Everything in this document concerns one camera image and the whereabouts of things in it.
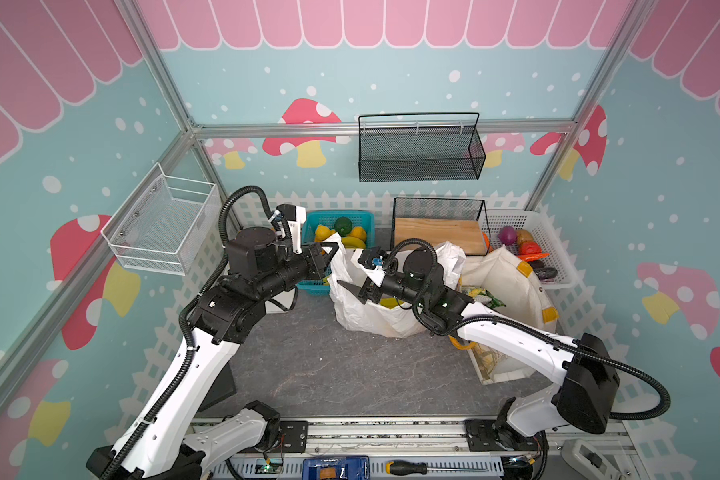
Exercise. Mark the green avocado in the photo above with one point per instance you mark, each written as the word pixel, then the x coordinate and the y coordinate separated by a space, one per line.
pixel 343 226

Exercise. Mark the white canvas tote bag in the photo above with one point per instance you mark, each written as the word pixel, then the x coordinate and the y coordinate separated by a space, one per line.
pixel 513 282

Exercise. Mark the white wall wire basket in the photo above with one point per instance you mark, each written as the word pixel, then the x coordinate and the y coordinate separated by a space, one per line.
pixel 163 223

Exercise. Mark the white plastic grocery bag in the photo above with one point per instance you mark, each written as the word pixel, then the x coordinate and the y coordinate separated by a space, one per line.
pixel 388 318

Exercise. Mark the yellow lemon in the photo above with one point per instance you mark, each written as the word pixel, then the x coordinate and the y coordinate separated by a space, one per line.
pixel 322 233

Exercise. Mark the black orange screwdriver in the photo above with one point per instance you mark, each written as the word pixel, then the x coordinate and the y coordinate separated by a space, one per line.
pixel 405 468

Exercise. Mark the brown potato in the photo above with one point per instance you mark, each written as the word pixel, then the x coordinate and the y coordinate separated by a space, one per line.
pixel 523 236

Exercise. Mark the green snack bag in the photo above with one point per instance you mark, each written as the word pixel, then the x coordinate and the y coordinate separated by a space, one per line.
pixel 483 296

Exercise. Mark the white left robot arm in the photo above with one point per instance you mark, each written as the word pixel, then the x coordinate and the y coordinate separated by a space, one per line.
pixel 158 445

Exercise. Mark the red pepper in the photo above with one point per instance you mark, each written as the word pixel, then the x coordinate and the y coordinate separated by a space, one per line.
pixel 529 248

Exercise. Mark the dark eggplant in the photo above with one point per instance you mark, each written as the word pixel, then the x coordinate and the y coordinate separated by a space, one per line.
pixel 546 273

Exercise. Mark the orange carrot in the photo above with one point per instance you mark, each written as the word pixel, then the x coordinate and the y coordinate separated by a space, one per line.
pixel 533 257

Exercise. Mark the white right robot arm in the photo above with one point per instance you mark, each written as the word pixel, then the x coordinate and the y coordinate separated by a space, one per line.
pixel 584 379

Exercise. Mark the black wall mesh basket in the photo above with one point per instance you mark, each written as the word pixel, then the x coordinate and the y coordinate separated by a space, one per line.
pixel 430 146

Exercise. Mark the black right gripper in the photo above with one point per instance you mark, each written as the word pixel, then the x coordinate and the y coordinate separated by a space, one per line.
pixel 371 285

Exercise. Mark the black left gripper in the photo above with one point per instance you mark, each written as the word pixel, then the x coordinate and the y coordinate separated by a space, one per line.
pixel 315 262

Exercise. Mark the blue box on rail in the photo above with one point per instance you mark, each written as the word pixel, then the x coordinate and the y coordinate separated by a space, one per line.
pixel 336 468

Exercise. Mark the purple onion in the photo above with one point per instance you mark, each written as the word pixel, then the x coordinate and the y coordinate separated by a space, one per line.
pixel 508 235

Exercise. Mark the black mesh wooden shelf rack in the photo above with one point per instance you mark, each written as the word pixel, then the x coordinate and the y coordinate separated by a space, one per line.
pixel 460 221

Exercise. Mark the white plastic vegetable basket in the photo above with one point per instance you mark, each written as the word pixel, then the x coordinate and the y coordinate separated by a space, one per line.
pixel 542 233

